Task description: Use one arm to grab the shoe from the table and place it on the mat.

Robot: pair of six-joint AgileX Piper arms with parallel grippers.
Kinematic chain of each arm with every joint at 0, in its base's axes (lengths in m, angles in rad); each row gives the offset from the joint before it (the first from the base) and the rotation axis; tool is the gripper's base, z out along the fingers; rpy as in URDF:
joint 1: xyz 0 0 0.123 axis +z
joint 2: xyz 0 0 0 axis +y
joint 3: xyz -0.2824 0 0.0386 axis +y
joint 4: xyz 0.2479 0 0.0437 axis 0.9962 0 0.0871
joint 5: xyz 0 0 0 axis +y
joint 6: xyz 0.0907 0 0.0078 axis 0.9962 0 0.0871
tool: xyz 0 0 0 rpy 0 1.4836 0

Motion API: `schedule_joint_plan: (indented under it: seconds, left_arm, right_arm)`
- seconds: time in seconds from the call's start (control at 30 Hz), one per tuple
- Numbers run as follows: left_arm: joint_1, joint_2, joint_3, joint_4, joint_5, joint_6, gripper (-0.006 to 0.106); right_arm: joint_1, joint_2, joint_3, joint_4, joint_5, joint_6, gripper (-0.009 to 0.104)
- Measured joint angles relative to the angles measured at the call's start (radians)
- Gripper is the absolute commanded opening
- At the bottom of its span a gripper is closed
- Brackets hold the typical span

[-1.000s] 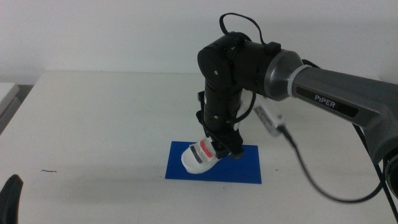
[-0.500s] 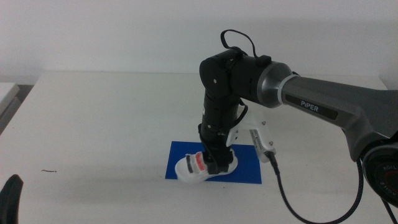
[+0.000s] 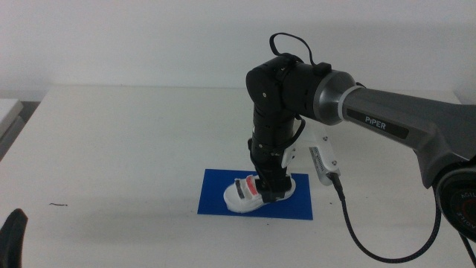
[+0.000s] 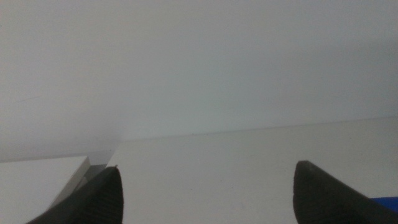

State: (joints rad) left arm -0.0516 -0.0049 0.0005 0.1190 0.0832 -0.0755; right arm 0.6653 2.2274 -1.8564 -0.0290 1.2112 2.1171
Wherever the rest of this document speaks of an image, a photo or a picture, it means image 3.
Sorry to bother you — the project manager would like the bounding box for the white sandal with coloured straps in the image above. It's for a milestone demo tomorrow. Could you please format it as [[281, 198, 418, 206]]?
[[222, 174, 298, 214]]

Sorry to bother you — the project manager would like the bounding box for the blue rectangular mat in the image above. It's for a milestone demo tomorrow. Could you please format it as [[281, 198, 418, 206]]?
[[196, 168, 313, 221]]

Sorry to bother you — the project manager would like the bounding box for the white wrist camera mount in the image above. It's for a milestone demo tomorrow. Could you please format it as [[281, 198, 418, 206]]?
[[281, 121, 340, 176]]

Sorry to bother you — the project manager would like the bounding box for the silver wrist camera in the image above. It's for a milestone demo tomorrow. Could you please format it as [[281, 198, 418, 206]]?
[[309, 146, 341, 187]]

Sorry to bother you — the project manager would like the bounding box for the black braided camera cable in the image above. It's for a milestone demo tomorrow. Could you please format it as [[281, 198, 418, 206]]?
[[329, 172, 443, 264]]

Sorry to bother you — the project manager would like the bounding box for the black looped wrist cable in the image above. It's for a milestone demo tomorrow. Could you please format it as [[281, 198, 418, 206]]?
[[268, 32, 332, 75]]

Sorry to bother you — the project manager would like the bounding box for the thin black arm base cable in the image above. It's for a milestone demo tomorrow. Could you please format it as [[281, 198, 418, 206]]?
[[458, 232, 476, 267]]

